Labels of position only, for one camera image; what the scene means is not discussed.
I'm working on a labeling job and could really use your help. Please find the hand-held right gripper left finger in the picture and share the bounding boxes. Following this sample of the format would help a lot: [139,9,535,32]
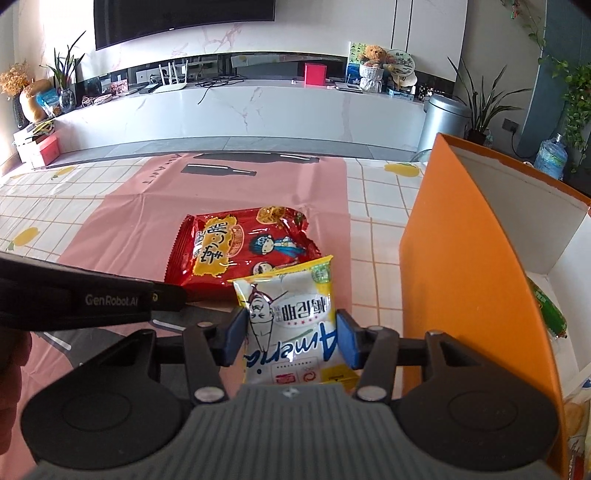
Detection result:
[76,307,250,403]

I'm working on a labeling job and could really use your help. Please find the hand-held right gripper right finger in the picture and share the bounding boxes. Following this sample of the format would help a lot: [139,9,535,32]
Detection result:
[335,308,506,401]

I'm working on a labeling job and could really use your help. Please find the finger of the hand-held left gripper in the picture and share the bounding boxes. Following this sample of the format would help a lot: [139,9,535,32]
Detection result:
[147,281,189,315]

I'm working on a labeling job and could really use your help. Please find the yellow and white snack packet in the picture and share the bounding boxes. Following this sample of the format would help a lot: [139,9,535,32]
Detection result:
[226,255,361,393]

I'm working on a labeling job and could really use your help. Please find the red snack packet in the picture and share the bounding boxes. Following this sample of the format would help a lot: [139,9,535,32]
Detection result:
[164,207,322,289]

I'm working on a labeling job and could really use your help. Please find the orange cardboard box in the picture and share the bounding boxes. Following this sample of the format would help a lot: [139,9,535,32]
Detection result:
[399,132,591,480]

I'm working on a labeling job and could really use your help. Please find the green sausage stick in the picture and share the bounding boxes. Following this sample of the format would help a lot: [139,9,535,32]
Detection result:
[526,274,568,340]

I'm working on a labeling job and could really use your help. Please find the yellow chip packet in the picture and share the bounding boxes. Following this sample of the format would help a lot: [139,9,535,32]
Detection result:
[561,374,591,480]

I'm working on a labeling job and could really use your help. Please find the person's left hand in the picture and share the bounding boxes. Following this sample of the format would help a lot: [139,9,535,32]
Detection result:
[0,330,34,462]

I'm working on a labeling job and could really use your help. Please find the pink mat with bottle print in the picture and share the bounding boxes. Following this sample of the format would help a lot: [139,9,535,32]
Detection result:
[28,154,352,370]

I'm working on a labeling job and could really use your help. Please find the checkered tablecloth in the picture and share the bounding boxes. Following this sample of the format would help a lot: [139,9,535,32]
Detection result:
[0,152,430,384]

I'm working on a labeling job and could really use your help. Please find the red storage box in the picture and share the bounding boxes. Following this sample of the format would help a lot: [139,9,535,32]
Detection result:
[30,134,61,168]

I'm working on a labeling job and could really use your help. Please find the brown plush toy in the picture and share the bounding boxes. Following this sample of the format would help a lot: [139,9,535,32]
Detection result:
[21,78,61,123]

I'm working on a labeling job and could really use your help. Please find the white marble media cabinet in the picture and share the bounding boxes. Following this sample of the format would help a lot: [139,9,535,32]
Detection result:
[46,78,428,151]

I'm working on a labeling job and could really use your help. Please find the vase of dried flowers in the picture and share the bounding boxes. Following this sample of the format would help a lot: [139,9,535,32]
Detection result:
[0,62,31,130]

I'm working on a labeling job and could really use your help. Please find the potted orchid plant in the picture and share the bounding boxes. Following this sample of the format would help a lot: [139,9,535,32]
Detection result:
[44,31,86,112]

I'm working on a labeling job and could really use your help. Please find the white router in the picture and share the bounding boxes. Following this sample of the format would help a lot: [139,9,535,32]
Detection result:
[152,60,189,93]

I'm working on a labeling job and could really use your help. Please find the silver trash can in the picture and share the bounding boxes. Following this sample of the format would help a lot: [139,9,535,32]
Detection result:
[417,93,469,155]

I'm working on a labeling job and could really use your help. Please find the potted snake plant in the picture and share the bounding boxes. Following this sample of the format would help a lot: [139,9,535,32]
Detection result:
[448,55,522,144]

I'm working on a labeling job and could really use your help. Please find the blue water jug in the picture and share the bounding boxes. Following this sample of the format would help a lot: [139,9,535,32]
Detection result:
[533,134,568,181]

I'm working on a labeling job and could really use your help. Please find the round paper fan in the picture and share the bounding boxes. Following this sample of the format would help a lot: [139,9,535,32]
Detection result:
[385,49,416,88]

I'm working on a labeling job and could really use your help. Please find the black television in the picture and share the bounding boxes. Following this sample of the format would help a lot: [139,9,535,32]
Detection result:
[93,0,277,51]

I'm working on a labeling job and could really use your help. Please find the brown teddy bear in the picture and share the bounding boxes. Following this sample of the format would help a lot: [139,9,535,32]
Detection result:
[358,45,389,70]

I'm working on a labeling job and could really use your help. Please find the hanging green vine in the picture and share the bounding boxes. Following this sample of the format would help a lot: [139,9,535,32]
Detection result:
[508,0,591,171]

